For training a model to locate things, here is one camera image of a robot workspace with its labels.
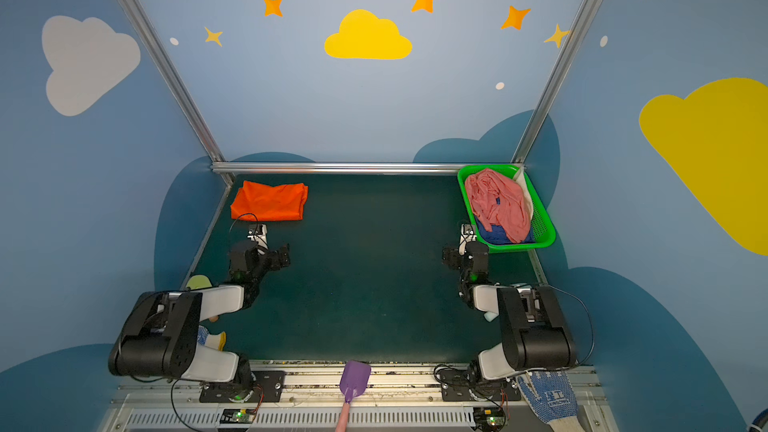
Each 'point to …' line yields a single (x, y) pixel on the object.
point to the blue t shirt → (498, 235)
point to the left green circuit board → (237, 416)
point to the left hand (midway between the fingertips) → (276, 244)
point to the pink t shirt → (499, 200)
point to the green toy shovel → (198, 282)
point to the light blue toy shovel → (489, 316)
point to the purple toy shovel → (354, 381)
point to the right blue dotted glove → (550, 395)
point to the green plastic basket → (545, 234)
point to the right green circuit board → (489, 418)
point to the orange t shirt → (262, 202)
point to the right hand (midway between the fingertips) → (467, 240)
